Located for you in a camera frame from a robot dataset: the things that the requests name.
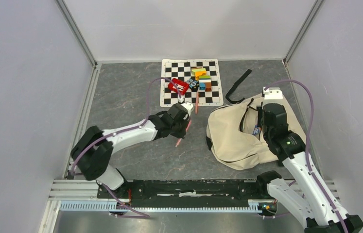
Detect pink pen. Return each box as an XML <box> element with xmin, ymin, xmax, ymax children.
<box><xmin>195</xmin><ymin>90</ymin><xmax>199</xmax><ymax>114</ymax></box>
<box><xmin>174</xmin><ymin>119</ymin><xmax>192</xmax><ymax>148</ymax></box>

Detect clear tape roll dispenser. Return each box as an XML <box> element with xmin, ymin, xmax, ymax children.
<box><xmin>252</xmin><ymin>125</ymin><xmax>262</xmax><ymax>138</ymax></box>

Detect cream canvas backpack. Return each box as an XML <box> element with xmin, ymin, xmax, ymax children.
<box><xmin>206</xmin><ymin>88</ymin><xmax>307</xmax><ymax>170</ymax></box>

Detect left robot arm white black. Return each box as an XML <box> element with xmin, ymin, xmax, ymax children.
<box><xmin>70</xmin><ymin>102</ymin><xmax>194</xmax><ymax>198</ymax></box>

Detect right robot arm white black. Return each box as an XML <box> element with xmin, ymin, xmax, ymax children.
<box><xmin>256</xmin><ymin>103</ymin><xmax>363</xmax><ymax>233</ymax></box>

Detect blue black toy robot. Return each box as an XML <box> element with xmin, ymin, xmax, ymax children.
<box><xmin>186</xmin><ymin>79</ymin><xmax>199</xmax><ymax>91</ymax></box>

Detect stacked colourful toy blocks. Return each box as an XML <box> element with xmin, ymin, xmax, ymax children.
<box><xmin>198</xmin><ymin>75</ymin><xmax>212</xmax><ymax>92</ymax></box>

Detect black white chessboard mat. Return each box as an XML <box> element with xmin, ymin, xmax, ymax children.
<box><xmin>160</xmin><ymin>59</ymin><xmax>224</xmax><ymax>107</ymax></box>

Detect green orange toy block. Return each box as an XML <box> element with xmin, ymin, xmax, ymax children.
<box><xmin>190</xmin><ymin>67</ymin><xmax>207</xmax><ymax>81</ymax></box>

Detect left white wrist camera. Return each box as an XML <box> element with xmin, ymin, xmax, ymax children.
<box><xmin>178</xmin><ymin>97</ymin><xmax>195</xmax><ymax>116</ymax></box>

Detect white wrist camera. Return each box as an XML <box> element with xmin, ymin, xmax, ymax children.
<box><xmin>262</xmin><ymin>87</ymin><xmax>284</xmax><ymax>105</ymax></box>
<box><xmin>178</xmin><ymin>97</ymin><xmax>195</xmax><ymax>116</ymax></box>

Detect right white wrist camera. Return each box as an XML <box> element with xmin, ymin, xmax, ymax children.
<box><xmin>262</xmin><ymin>87</ymin><xmax>284</xmax><ymax>105</ymax></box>

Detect red toy brick frame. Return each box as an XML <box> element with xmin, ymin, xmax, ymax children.
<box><xmin>168</xmin><ymin>78</ymin><xmax>190</xmax><ymax>96</ymax></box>

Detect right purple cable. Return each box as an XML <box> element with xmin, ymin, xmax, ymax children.
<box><xmin>263</xmin><ymin>79</ymin><xmax>349</xmax><ymax>233</ymax></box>

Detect purple cable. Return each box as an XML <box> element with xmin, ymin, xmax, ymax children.
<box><xmin>70</xmin><ymin>77</ymin><xmax>185</xmax><ymax>219</ymax></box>
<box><xmin>263</xmin><ymin>79</ymin><xmax>349</xmax><ymax>233</ymax></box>

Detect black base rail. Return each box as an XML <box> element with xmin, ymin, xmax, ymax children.
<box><xmin>97</xmin><ymin>179</ymin><xmax>288</xmax><ymax>215</ymax></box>

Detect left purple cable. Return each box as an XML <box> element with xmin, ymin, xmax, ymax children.
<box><xmin>70</xmin><ymin>77</ymin><xmax>185</xmax><ymax>219</ymax></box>

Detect aluminium frame post right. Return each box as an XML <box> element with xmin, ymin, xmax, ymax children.
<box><xmin>282</xmin><ymin>0</ymin><xmax>325</xmax><ymax>69</ymax></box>

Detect aluminium frame post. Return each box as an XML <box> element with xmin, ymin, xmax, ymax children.
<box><xmin>282</xmin><ymin>0</ymin><xmax>325</xmax><ymax>69</ymax></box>
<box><xmin>55</xmin><ymin>0</ymin><xmax>98</xmax><ymax>67</ymax></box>

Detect aluminium frame post left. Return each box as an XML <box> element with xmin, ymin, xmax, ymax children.
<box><xmin>55</xmin><ymin>0</ymin><xmax>98</xmax><ymax>67</ymax></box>

